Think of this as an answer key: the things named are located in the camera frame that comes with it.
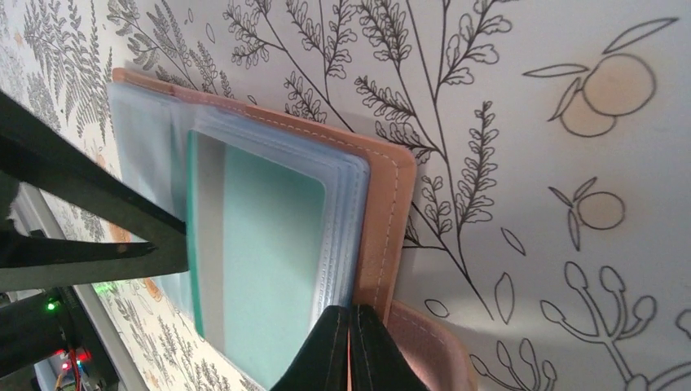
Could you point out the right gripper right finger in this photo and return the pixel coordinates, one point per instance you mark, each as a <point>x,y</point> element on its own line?
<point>376,363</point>

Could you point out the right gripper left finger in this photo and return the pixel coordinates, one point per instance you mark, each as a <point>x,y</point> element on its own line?
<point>321,362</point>

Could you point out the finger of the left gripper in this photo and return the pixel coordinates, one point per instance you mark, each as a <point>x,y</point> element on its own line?
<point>31,152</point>

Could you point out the teal card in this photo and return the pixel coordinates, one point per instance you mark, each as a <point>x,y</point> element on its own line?
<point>255,242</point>

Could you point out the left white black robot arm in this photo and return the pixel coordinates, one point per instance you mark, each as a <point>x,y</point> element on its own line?
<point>52,320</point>

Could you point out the floral patterned table mat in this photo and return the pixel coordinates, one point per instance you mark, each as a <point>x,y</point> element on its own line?
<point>550,230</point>

